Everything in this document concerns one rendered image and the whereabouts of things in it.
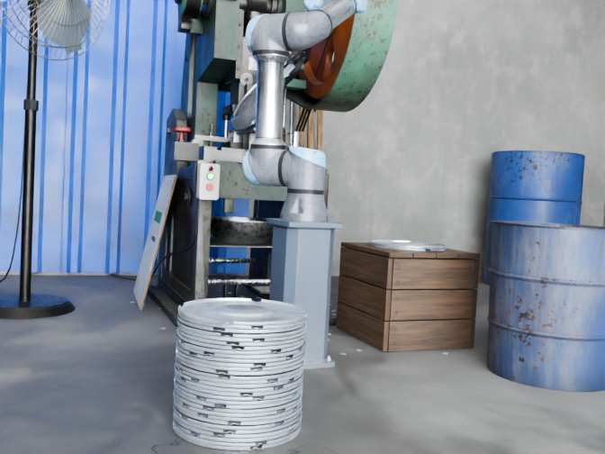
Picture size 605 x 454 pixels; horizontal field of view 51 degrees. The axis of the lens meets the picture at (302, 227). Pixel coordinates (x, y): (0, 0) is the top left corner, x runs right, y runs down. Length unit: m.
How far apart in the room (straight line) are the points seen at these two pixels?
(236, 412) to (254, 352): 0.13
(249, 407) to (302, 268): 0.68
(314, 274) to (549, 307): 0.70
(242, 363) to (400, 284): 1.01
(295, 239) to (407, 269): 0.50
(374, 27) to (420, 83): 1.94
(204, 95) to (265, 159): 0.99
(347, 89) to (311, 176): 0.86
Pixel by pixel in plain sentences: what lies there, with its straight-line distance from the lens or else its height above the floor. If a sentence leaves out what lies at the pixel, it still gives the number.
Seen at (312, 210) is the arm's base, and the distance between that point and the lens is 1.96.
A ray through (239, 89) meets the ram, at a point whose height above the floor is 0.95.
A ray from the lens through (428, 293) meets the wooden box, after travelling 2.33.
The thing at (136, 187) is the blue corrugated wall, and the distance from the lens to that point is 3.84.
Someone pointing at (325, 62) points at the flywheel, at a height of 1.14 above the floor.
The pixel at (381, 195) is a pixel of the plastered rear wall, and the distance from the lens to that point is 4.37.
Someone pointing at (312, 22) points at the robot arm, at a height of 1.06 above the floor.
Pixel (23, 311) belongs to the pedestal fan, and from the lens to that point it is 2.69.
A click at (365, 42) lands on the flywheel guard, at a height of 1.15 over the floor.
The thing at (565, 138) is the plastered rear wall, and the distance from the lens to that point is 5.32.
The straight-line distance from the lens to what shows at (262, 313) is 1.43.
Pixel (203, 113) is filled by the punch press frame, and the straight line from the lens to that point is 2.95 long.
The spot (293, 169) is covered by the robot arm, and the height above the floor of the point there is 0.61.
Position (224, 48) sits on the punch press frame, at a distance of 2.70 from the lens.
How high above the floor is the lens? 0.54
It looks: 3 degrees down
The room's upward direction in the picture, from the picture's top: 3 degrees clockwise
